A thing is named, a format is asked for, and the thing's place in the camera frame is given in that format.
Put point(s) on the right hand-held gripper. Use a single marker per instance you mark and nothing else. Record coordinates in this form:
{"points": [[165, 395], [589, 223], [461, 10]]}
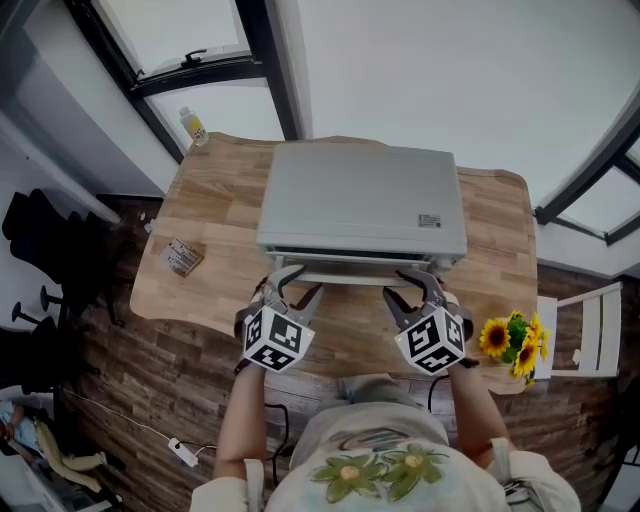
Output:
{"points": [[432, 340]]}

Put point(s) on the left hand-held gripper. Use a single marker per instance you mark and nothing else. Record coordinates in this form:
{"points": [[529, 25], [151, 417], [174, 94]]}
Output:
{"points": [[277, 340]]}

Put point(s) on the glass oven door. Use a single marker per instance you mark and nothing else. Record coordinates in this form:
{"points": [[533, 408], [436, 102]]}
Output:
{"points": [[350, 279]]}

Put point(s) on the person's left forearm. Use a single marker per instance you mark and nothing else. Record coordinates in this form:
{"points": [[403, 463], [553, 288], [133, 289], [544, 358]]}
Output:
{"points": [[242, 425]]}

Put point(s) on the person's right forearm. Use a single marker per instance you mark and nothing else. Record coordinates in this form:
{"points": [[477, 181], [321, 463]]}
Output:
{"points": [[475, 415]]}

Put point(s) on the silver toaster oven body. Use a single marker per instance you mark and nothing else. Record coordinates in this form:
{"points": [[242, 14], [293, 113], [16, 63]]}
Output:
{"points": [[360, 195]]}

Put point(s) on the person's left hand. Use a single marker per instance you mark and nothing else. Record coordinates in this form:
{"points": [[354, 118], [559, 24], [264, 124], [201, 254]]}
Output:
{"points": [[260, 292]]}

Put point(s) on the person's right hand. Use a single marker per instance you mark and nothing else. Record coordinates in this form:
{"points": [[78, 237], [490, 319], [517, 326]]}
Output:
{"points": [[452, 300]]}

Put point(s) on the person's grey trousers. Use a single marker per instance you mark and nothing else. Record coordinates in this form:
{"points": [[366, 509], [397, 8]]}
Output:
{"points": [[367, 390]]}

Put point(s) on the sunflower bouquet in vase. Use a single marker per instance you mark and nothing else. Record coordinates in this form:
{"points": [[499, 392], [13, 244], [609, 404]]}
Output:
{"points": [[520, 340]]}

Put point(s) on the person's floral print shirt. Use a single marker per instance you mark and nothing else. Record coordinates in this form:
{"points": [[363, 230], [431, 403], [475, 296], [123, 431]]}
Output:
{"points": [[395, 475]]}

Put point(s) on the white slatted chair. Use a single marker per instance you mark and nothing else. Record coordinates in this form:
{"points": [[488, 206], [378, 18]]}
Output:
{"points": [[597, 330]]}

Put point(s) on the white power strip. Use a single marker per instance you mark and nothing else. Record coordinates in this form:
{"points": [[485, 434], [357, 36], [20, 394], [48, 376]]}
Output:
{"points": [[183, 451]]}

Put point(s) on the clear bottle yellow label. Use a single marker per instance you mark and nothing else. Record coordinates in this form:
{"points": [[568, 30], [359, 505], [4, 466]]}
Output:
{"points": [[196, 127]]}

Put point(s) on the black office chair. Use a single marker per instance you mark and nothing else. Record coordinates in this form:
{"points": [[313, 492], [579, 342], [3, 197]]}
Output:
{"points": [[622, 440], [25, 350], [55, 240]]}

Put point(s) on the black window frame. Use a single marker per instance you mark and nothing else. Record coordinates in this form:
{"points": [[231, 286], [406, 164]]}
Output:
{"points": [[200, 75], [585, 185]]}

